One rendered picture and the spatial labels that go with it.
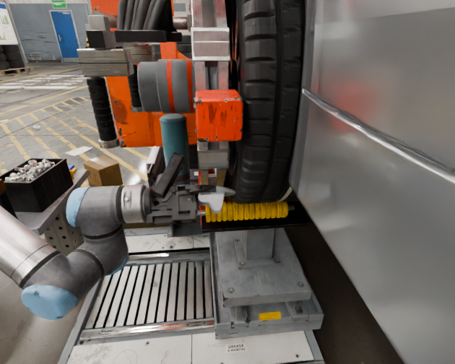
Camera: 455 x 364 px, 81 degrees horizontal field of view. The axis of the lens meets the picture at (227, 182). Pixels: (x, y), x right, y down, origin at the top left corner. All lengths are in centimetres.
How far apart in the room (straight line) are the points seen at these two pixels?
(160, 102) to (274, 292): 69
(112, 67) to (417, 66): 51
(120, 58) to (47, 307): 49
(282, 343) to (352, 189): 82
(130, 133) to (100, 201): 69
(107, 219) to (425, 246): 58
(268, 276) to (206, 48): 77
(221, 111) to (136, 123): 88
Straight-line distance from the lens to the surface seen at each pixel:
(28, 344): 132
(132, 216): 63
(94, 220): 66
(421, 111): 21
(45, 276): 65
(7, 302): 152
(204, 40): 51
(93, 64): 62
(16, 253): 67
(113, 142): 65
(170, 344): 104
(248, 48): 48
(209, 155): 55
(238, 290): 96
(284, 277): 101
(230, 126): 44
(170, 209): 63
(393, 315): 26
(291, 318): 99
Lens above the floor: 96
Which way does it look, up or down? 28 degrees down
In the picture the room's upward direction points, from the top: straight up
